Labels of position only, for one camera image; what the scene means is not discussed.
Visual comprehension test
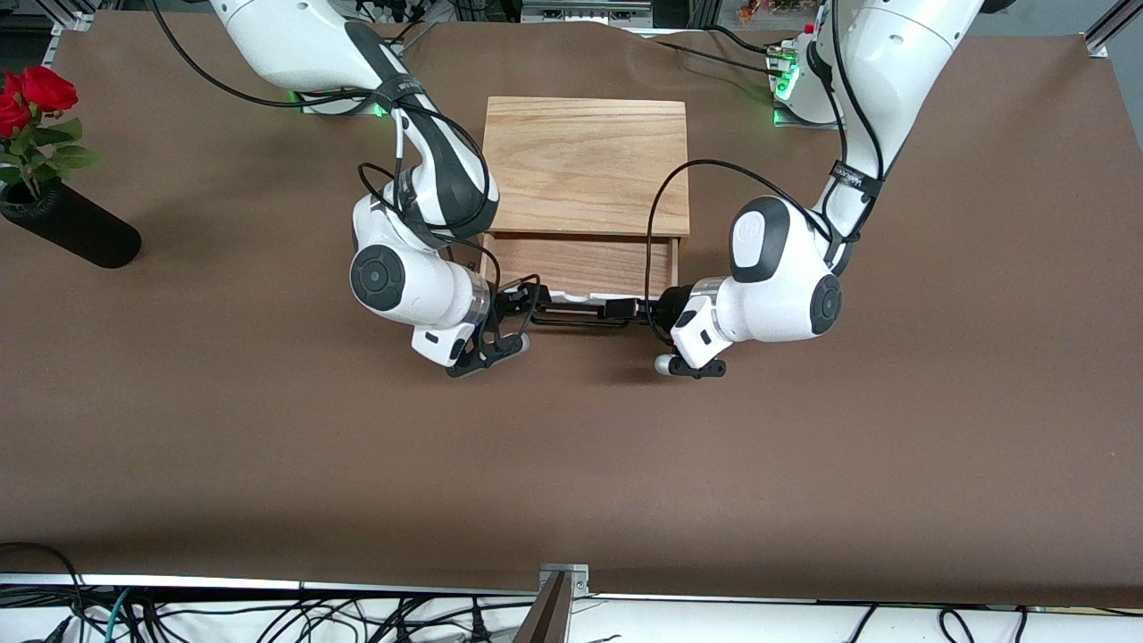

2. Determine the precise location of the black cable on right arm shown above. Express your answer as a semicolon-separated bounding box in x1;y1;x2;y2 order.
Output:
147;0;546;351

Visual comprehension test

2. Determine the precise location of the small red rose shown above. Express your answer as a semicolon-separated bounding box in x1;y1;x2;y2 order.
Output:
0;73;33;140

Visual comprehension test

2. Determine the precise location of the black looped floor cable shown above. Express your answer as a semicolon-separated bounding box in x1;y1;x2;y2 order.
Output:
0;541;87;619

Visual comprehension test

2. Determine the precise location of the thick black table cable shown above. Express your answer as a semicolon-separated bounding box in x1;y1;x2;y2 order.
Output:
705;24;780;56

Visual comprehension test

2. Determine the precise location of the brown table cover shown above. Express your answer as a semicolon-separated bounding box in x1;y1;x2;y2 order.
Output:
0;9;1143;610

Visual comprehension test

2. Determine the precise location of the metal base plate left arm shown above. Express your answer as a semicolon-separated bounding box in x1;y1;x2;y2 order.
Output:
772;104;846;132

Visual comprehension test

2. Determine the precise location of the thin black table cable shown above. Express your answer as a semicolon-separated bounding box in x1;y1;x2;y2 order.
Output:
656;40;780;74

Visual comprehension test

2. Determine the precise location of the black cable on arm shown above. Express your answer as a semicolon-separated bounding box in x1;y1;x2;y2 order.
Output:
147;0;546;351
644;0;887;347

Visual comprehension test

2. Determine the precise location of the metal camera pole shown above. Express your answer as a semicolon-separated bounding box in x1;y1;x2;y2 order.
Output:
511;572;572;643

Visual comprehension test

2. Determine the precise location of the black cylindrical vase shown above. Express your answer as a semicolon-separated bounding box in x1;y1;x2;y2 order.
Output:
0;177;143;270

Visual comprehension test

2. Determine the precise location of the grey metal box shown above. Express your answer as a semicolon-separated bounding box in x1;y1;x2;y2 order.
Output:
521;0;655;28

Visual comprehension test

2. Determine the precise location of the teal cable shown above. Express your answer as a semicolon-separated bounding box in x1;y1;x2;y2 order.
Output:
100;588;133;643

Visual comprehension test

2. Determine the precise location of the light wooden drawer cabinet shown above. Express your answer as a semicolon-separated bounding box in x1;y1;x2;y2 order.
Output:
480;96;693;238

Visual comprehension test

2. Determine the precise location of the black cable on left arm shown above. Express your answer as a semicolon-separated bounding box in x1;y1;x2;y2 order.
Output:
644;0;887;347

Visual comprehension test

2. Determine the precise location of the aluminium frame profile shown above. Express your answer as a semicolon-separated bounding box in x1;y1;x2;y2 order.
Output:
36;0;96;35
1084;0;1143;60

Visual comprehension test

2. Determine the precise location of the metal base plate right arm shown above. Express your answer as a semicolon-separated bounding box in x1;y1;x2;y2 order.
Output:
299;89;394;118

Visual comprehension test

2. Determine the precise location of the wooden drawer white front black handle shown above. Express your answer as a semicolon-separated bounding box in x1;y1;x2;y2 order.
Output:
480;232;681;333

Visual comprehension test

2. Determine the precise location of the metal clamp bracket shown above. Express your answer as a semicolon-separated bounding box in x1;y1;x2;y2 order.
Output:
538;563;591;597

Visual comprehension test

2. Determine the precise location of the large red rose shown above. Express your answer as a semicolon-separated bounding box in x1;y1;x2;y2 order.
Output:
21;65;79;113

